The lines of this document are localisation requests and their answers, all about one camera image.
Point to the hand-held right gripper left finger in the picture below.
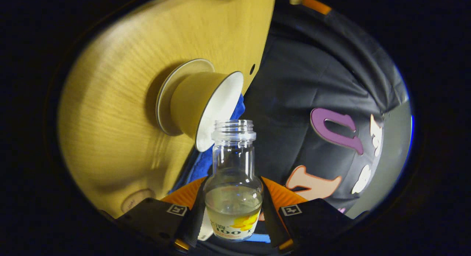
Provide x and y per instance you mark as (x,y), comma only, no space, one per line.
(193,223)

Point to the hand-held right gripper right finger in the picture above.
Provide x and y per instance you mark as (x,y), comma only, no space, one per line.
(270,223)

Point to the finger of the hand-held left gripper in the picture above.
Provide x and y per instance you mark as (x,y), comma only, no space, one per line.
(316,4)

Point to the clear glass water bottle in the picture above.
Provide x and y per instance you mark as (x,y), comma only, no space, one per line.
(233,204)

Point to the round cork coaster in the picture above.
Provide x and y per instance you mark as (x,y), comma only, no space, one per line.
(138,201)

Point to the beige ceramic teacup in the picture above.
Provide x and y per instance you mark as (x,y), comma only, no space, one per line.
(195,101)

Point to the blue folded towel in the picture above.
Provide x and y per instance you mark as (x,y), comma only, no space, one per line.
(195,171)

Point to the black backdrop cloth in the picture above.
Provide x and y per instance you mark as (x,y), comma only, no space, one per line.
(294,83)

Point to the beige ceramic saucer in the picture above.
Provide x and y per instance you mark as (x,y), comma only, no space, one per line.
(165,97)

